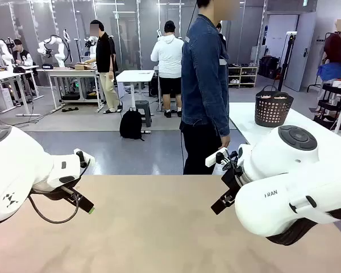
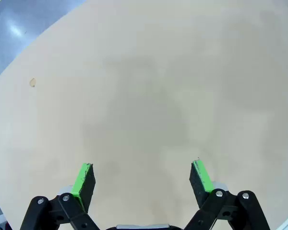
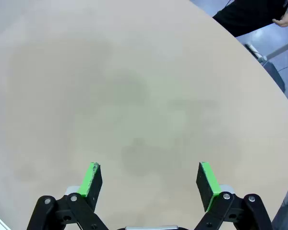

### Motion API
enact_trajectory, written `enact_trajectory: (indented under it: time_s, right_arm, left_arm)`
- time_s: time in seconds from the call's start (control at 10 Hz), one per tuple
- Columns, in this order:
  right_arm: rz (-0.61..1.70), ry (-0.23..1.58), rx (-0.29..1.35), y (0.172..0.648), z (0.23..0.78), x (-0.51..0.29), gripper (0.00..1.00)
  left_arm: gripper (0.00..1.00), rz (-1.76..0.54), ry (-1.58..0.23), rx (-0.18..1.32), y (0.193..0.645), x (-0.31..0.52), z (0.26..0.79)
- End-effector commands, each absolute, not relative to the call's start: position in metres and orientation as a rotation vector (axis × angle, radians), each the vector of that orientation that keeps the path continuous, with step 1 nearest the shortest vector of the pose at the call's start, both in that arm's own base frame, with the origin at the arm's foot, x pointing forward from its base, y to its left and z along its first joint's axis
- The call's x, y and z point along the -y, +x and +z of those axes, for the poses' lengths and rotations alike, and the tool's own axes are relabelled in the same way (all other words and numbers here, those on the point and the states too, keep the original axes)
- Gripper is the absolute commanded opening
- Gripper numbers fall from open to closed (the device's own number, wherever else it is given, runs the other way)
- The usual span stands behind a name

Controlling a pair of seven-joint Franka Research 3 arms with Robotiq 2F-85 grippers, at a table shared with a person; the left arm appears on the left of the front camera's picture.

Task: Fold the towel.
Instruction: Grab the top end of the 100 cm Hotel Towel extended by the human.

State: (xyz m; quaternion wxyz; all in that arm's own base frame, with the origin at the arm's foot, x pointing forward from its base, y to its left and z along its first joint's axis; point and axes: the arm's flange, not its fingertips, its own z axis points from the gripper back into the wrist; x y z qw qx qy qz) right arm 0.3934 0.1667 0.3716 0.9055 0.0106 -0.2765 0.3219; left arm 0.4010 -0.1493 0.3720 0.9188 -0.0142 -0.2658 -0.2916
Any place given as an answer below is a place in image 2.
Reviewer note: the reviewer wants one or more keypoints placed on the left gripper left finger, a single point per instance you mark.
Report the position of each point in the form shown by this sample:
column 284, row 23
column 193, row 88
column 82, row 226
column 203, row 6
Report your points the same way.
column 82, row 187

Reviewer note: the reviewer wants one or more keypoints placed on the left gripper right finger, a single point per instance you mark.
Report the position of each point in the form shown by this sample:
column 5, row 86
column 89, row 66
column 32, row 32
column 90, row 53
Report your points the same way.
column 201, row 182

